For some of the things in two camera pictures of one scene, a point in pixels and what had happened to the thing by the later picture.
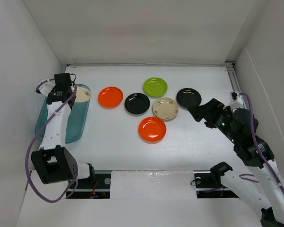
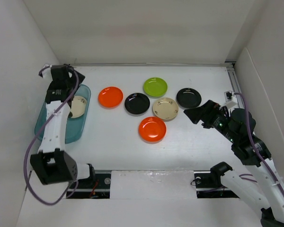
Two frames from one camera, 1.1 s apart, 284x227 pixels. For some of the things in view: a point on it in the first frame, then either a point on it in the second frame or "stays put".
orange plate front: (152, 129) stays put
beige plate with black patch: (83, 94) -> (78, 106)
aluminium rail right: (230, 66) stays put
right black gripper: (210, 109) stays put
